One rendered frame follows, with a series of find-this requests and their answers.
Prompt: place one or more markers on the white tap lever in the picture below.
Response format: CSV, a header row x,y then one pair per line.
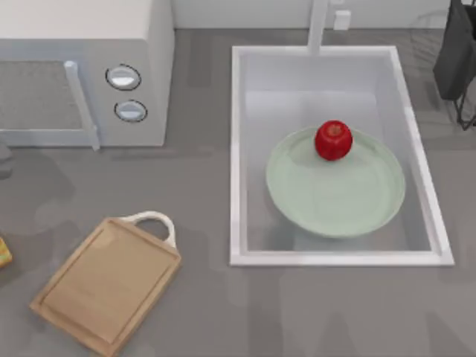
x,y
342,19

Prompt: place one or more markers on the small microwave knob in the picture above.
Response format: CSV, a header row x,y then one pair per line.
x,y
130,111

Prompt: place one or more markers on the pale microwave oven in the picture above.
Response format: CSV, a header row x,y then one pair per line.
x,y
156,74

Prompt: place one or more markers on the tall white tap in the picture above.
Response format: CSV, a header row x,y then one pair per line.
x,y
318,26

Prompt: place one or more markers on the yellow sponge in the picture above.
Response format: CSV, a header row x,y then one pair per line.
x,y
3,253

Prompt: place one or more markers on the wooden cutting board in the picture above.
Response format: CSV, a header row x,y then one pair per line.
x,y
108,282

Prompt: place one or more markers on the large microwave knob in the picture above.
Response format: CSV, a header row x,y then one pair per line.
x,y
123,77

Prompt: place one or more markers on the pale green plate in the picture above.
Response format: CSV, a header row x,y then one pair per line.
x,y
334,193

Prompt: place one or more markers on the red apple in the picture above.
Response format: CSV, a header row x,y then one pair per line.
x,y
333,140

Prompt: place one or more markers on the white sink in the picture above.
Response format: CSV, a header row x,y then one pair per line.
x,y
334,93

